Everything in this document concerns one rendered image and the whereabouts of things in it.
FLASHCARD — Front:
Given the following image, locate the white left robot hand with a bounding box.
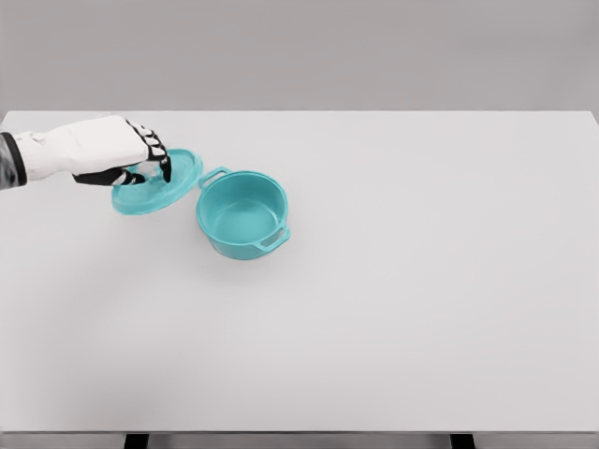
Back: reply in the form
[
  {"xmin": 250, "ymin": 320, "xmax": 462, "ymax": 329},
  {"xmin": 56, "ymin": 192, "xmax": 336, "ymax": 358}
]
[{"xmin": 66, "ymin": 115, "xmax": 172, "ymax": 188}]

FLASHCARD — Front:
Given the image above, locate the teal pot with handles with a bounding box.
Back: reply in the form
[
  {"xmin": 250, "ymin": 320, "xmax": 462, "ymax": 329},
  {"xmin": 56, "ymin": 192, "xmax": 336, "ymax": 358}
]
[{"xmin": 196, "ymin": 166, "xmax": 292, "ymax": 261}]

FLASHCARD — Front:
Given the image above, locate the teal pot lid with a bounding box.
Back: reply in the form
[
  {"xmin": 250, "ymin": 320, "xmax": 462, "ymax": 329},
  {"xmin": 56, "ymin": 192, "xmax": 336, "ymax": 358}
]
[{"xmin": 110, "ymin": 148, "xmax": 205, "ymax": 217}]

